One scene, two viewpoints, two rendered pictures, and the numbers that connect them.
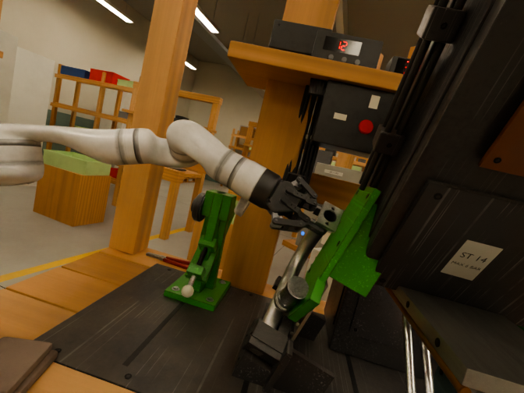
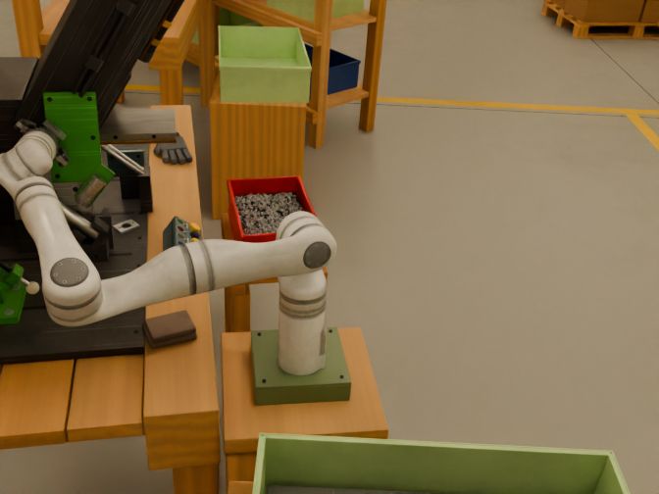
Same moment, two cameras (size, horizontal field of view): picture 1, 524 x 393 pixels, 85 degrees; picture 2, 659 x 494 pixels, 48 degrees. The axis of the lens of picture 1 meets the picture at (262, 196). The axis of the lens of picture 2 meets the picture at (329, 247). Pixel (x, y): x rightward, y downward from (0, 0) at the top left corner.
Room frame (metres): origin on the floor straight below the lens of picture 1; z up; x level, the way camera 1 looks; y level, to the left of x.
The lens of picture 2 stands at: (0.46, 1.54, 1.93)
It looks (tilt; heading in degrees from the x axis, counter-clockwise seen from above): 33 degrees down; 250
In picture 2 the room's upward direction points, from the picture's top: 4 degrees clockwise
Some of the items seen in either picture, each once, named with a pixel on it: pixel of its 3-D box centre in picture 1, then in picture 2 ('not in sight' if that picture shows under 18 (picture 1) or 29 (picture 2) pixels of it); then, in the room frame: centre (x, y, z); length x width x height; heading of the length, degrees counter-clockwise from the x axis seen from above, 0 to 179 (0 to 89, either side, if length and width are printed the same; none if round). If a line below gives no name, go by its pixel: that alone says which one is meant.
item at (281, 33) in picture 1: (299, 44); not in sight; (0.80, 0.00, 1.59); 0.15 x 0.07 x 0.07; 83
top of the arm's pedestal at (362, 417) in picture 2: not in sight; (298, 384); (0.10, 0.42, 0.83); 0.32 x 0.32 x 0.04; 80
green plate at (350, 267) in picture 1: (355, 243); (75, 131); (0.49, -0.18, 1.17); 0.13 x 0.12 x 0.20; 83
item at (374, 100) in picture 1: (350, 122); not in sight; (0.76, -0.18, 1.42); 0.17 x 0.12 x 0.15; 83
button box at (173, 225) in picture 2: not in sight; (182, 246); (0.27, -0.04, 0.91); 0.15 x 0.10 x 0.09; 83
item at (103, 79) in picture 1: (102, 129); not in sight; (5.86, 3.50, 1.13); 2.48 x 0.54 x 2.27; 74
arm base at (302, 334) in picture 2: not in sight; (301, 327); (0.10, 0.42, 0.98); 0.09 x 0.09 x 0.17; 86
